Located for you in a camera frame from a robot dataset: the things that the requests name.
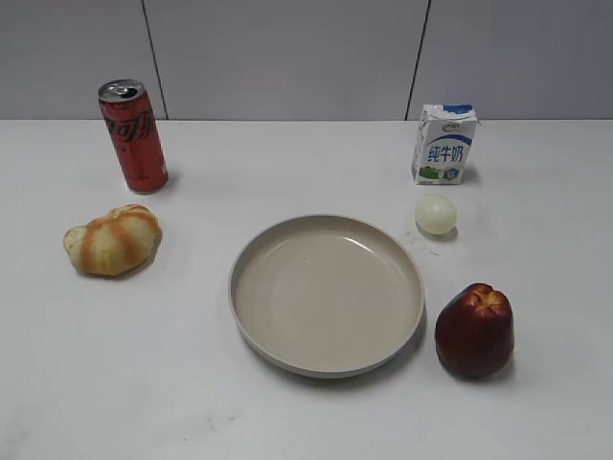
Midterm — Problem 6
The striped croissant bread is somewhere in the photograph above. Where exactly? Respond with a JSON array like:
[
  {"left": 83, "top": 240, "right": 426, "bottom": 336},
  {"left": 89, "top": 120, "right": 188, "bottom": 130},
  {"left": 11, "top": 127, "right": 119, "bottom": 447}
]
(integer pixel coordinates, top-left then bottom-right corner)
[{"left": 62, "top": 204, "right": 162, "bottom": 277}]

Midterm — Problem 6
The beige round plate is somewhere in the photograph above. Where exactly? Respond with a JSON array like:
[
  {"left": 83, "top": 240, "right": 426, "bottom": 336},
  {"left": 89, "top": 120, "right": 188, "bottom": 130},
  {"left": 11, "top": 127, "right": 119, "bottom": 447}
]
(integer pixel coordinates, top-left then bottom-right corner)
[{"left": 228, "top": 215, "right": 427, "bottom": 380}]

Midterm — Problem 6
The white egg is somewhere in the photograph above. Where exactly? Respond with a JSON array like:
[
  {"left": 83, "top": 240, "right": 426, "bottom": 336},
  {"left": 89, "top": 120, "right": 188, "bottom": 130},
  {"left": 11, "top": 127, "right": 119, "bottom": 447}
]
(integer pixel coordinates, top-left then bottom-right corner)
[{"left": 415, "top": 195, "right": 457, "bottom": 236}]

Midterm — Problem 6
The white blue milk carton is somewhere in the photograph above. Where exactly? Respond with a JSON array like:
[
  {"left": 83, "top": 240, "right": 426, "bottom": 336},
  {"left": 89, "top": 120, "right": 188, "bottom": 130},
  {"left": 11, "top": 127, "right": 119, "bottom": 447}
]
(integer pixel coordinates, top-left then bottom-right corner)
[{"left": 411, "top": 104, "right": 479, "bottom": 185}]

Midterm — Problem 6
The dark red apple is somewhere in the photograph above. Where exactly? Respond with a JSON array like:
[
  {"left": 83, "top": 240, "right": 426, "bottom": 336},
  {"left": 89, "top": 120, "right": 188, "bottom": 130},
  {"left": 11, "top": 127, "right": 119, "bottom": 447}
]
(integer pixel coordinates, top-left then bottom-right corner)
[{"left": 435, "top": 283, "right": 514, "bottom": 380}]

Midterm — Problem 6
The red cola can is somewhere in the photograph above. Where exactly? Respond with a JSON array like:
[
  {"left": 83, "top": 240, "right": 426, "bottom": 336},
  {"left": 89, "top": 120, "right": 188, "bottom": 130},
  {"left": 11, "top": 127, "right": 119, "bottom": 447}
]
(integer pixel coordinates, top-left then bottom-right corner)
[{"left": 98, "top": 79, "right": 169, "bottom": 194}]

